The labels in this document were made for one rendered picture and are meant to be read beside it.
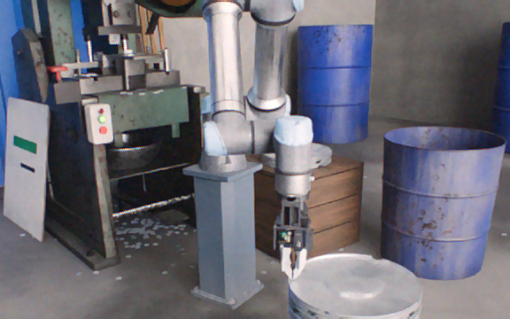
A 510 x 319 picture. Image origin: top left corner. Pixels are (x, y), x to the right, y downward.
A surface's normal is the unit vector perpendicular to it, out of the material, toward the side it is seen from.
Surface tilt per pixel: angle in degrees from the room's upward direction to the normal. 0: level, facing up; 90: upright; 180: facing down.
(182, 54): 90
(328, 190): 90
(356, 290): 0
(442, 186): 92
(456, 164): 92
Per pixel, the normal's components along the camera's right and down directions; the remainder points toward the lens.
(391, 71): -0.77, 0.22
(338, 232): 0.59, 0.25
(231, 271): 0.16, 0.32
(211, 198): -0.58, 0.28
